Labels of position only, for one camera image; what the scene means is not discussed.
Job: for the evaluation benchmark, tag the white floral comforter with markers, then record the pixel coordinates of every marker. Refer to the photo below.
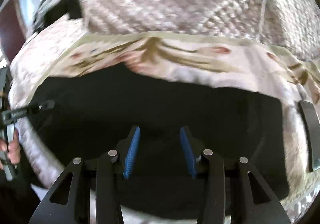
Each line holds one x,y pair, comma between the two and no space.
37,55

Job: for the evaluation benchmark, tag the black smartphone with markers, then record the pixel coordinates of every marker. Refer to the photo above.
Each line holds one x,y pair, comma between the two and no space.
311,123

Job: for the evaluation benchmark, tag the pink quilted bedspread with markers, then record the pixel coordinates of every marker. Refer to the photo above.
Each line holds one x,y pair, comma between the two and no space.
293,24

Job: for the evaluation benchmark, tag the left hand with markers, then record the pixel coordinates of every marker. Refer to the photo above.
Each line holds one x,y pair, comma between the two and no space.
13,149

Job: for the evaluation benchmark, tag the dark clothes pile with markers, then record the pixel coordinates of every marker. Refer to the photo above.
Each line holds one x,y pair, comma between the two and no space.
49,11

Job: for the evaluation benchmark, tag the floral plush blanket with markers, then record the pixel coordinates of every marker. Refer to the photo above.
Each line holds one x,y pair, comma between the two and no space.
211,61

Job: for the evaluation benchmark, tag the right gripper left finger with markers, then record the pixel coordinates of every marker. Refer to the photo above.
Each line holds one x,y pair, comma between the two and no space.
67,201

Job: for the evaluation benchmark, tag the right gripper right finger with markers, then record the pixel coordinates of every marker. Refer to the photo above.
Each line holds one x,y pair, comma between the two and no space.
239,189

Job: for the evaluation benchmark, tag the black pants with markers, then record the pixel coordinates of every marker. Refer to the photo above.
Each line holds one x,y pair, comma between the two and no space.
93,112

